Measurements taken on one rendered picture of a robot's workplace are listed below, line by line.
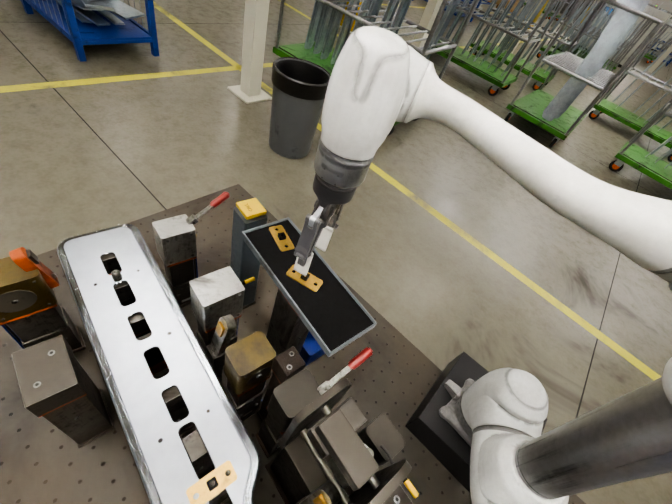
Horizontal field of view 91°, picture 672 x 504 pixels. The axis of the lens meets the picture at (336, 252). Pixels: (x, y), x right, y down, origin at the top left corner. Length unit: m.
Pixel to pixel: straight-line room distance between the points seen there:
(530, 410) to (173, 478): 0.79
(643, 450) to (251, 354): 0.66
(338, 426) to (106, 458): 0.67
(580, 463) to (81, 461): 1.07
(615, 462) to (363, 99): 0.65
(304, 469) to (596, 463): 0.52
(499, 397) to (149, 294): 0.91
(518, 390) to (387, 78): 0.80
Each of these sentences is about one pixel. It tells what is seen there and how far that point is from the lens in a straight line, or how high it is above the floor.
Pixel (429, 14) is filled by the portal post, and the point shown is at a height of 0.86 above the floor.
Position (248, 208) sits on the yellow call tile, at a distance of 0.91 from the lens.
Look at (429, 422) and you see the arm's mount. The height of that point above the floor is 0.80.
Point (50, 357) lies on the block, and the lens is 0.88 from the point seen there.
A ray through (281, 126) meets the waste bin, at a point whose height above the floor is 0.30.
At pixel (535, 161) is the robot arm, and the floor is 1.60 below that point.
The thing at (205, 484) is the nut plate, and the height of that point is 1.00.
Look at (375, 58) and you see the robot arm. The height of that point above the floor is 1.65.
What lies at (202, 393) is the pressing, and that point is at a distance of 0.82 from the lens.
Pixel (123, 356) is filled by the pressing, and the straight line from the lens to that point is 0.87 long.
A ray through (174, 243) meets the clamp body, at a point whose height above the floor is 1.03.
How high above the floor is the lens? 1.77
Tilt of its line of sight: 46 degrees down
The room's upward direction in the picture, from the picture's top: 22 degrees clockwise
